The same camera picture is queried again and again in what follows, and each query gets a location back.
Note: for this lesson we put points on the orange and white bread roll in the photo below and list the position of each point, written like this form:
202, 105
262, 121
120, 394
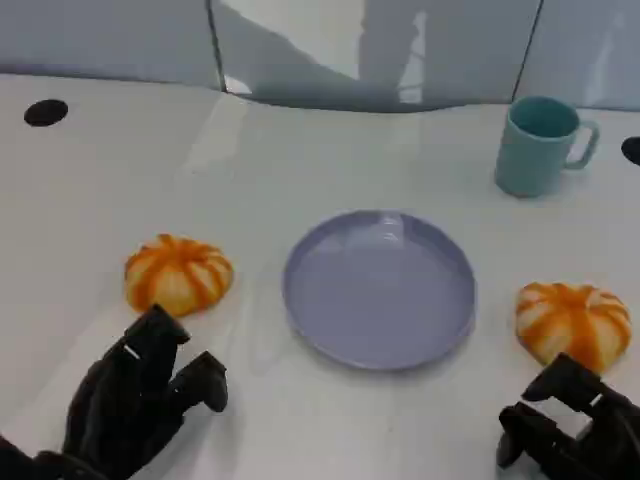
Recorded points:
575, 320
177, 275

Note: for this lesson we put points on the pale green mug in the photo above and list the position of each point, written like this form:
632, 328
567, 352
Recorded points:
530, 155

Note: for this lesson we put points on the lilac plate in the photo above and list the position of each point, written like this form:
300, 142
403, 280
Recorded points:
380, 292

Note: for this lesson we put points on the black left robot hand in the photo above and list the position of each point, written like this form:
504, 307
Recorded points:
125, 395

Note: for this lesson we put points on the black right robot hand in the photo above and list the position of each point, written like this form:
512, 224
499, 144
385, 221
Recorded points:
595, 430

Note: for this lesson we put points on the grey partition panel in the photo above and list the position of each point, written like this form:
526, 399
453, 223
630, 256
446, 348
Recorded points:
320, 45
585, 45
100, 35

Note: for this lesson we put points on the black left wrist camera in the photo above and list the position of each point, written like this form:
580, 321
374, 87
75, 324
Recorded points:
15, 462

